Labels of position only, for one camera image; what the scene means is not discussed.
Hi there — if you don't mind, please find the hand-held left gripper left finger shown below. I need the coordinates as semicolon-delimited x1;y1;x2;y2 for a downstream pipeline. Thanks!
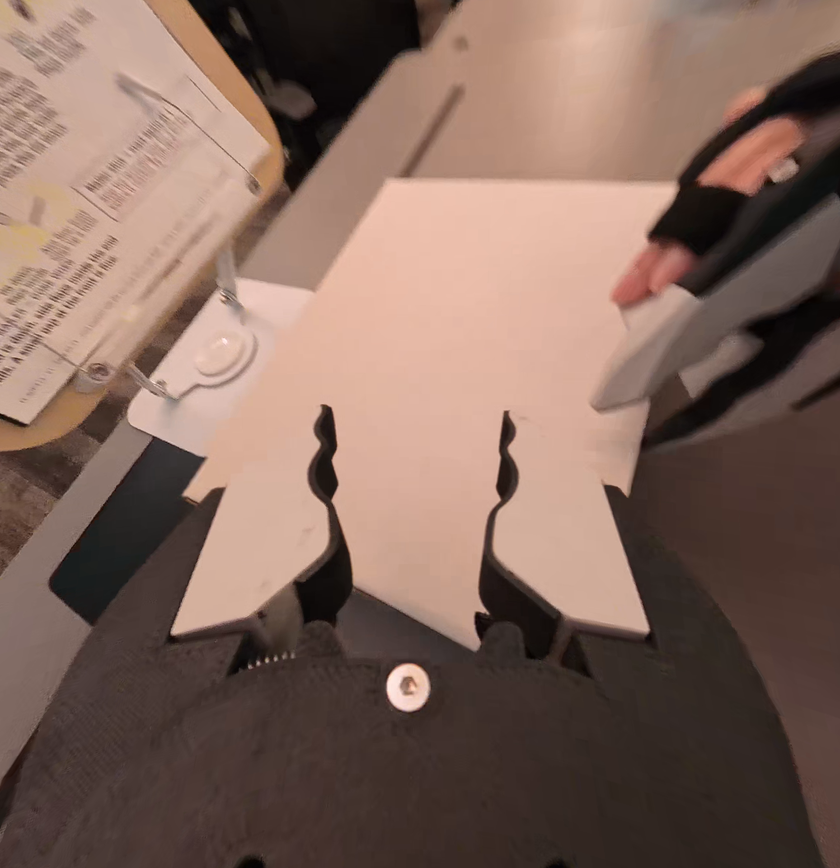
169;404;356;652

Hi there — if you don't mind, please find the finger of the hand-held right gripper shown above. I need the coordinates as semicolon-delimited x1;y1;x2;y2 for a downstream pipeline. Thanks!
591;200;840;412

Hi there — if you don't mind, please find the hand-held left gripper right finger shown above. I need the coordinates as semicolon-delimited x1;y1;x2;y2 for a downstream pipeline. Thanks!
474;409;651;660

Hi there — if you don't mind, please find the white cardboard box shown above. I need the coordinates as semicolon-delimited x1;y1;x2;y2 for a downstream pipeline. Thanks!
183;178;681;652

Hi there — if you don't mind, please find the person's right hand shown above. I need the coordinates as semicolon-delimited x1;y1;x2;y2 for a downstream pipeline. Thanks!
610;49;840;307

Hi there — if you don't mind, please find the grey table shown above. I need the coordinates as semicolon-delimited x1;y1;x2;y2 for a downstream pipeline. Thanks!
240;0;840;292

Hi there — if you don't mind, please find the printed paper sheet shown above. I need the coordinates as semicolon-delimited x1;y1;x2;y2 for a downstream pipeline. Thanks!
0;0;272;426

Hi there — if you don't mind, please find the black office chair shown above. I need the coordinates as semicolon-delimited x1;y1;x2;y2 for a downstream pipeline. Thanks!
189;0;422;187

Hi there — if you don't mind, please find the acrylic stand with printed sheet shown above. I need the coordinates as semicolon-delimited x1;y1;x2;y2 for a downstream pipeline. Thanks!
0;0;286;453

